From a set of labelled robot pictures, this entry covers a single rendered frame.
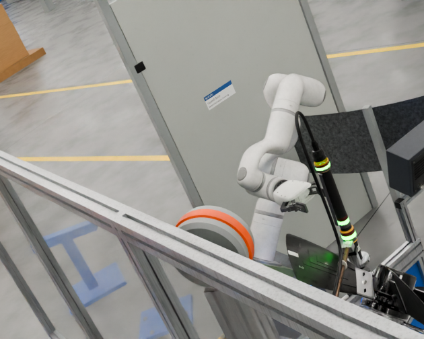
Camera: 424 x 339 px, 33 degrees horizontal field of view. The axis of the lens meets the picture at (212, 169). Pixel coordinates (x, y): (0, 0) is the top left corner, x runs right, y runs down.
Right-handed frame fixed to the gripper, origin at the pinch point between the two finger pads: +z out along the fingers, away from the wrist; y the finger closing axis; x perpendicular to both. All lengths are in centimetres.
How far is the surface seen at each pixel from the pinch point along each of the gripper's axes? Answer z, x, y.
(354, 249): 14.0, -13.2, 2.4
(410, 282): 25.7, -26.3, -4.0
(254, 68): -169, -18, -104
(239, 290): 89, 56, 74
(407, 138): -27, -23, -67
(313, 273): 14.9, -9.4, 18.8
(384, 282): 21.4, -23.5, 1.6
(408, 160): -19, -25, -57
